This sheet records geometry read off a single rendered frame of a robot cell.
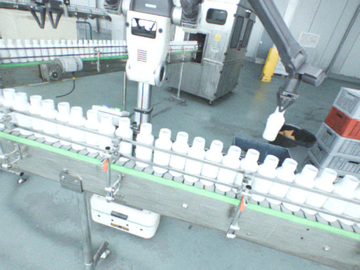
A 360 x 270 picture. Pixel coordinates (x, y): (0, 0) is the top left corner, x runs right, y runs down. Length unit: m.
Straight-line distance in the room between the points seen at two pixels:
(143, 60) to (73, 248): 1.36
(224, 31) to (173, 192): 3.71
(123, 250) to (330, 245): 1.30
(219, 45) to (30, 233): 3.81
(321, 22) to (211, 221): 12.74
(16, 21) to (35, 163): 3.74
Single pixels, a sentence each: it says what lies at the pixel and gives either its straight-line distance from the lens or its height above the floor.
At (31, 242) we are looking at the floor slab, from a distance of 1.92.
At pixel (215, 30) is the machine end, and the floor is 1.41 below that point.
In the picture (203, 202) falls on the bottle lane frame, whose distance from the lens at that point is 0.78.
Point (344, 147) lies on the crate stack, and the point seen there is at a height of 0.55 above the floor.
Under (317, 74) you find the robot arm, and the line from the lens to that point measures 0.97.
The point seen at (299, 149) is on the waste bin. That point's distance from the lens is 2.40.
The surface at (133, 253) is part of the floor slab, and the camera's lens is 1.74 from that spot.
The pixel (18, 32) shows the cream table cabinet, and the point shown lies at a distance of 4.63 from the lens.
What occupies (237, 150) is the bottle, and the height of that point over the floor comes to 1.15.
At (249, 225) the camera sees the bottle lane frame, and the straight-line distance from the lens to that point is 0.84.
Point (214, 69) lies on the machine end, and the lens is 4.32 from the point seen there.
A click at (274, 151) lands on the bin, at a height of 0.91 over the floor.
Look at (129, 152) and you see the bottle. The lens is 0.80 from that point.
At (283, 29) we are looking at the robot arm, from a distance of 0.89.
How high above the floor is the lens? 1.50
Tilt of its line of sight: 29 degrees down
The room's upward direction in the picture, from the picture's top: 10 degrees clockwise
